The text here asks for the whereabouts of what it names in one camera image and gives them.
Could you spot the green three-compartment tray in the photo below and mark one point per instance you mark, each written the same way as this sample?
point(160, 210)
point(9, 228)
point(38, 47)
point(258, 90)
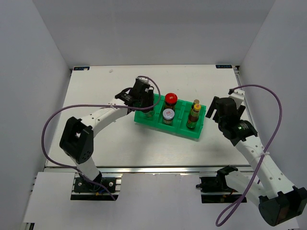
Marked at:
point(178, 126)

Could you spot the small yellow-label bottle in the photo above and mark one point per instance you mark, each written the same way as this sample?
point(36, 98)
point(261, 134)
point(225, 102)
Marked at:
point(196, 101)

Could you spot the red-lid sauce jar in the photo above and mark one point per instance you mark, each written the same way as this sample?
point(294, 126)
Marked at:
point(170, 101)

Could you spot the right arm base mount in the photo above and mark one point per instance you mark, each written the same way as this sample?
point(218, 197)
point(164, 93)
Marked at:
point(214, 189)

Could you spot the blue corner label left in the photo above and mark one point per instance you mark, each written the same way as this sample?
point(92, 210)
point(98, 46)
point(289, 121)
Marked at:
point(86, 68)

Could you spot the blue corner label right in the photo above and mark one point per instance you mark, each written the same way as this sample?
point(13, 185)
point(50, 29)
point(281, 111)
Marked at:
point(221, 66)

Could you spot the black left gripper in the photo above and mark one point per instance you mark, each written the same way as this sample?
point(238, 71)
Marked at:
point(149, 99)

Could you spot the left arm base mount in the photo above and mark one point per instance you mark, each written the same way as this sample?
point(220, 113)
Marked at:
point(83, 190)

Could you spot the black-lid pepper jar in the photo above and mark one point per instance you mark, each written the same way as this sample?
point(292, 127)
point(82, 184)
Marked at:
point(148, 113)

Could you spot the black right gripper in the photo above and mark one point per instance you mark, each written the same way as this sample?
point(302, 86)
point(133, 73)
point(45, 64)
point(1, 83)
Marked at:
point(212, 107)

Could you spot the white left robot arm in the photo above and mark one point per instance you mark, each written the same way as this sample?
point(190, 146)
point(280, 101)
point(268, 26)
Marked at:
point(77, 139)

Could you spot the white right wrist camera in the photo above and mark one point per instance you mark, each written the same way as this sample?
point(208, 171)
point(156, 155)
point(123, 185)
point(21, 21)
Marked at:
point(237, 95)

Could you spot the blue corner label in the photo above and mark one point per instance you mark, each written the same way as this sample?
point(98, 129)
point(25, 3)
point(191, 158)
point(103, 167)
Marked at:
point(221, 66)
point(86, 68)

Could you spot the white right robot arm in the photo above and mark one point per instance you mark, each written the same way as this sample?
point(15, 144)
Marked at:
point(276, 197)

